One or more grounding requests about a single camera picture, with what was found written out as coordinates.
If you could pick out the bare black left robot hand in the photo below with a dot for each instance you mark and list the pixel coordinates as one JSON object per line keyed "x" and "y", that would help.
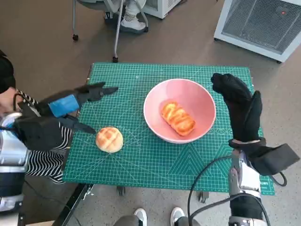
{"x": 63, "y": 106}

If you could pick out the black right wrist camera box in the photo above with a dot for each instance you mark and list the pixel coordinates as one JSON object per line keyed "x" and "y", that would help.
{"x": 275, "y": 160}

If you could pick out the long twisted bread loaf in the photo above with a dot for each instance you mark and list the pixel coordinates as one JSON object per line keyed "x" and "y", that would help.
{"x": 178, "y": 117}

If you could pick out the person's hand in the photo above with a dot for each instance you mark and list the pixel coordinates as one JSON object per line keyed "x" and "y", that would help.
{"x": 5, "y": 106}

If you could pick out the white freezer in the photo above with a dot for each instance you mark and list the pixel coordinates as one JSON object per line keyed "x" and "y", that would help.
{"x": 162, "y": 8}

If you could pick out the grey office chair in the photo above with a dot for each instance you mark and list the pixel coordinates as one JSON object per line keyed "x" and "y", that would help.
{"x": 117, "y": 35}

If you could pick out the black metal frame bar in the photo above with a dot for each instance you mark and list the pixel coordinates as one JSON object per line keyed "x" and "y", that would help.
{"x": 73, "y": 207}

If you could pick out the green cutting mat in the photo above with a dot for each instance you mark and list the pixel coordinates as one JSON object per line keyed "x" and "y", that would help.
{"x": 152, "y": 169}

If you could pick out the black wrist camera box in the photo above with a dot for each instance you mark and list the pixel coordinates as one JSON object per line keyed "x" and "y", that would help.
{"x": 275, "y": 160}
{"x": 37, "y": 134}

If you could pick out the white mesh-front cabinet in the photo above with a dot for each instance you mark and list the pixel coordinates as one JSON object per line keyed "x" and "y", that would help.
{"x": 258, "y": 26}

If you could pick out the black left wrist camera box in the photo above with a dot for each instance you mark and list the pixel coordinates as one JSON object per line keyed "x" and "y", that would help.
{"x": 37, "y": 134}

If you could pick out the round bread bun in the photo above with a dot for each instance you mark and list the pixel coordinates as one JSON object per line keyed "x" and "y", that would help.
{"x": 109, "y": 140}

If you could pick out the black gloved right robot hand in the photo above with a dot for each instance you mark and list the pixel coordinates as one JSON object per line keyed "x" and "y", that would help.
{"x": 244, "y": 110}

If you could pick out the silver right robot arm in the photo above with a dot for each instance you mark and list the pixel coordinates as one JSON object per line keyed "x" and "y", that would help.
{"x": 249, "y": 174}

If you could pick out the pink bowl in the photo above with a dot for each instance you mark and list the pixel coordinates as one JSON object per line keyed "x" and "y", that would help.
{"x": 202, "y": 106}

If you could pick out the black table caster wheel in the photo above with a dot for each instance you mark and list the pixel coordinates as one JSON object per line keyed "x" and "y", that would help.
{"x": 121, "y": 191}
{"x": 203, "y": 196}

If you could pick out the person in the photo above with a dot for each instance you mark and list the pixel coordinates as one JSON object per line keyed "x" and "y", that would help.
{"x": 47, "y": 162}
{"x": 131, "y": 22}

